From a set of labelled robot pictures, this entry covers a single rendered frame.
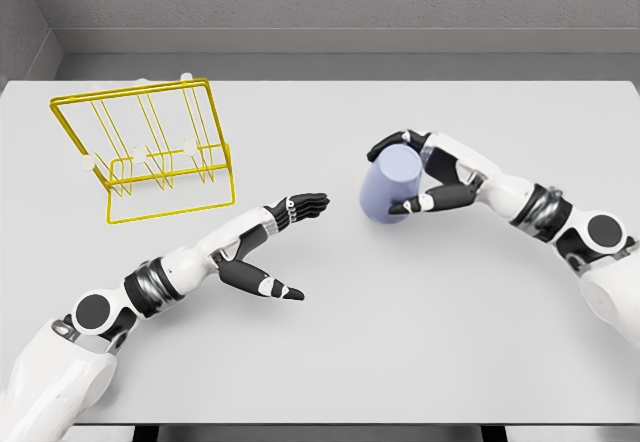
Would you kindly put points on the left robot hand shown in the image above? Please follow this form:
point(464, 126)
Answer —
point(235, 238)

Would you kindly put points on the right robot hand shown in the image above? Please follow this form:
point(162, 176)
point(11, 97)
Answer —
point(450, 167)

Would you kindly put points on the pale blue cup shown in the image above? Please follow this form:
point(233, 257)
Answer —
point(390, 182)

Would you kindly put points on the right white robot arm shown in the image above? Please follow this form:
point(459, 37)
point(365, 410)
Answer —
point(565, 222)

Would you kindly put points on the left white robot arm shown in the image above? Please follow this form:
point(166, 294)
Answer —
point(100, 322)

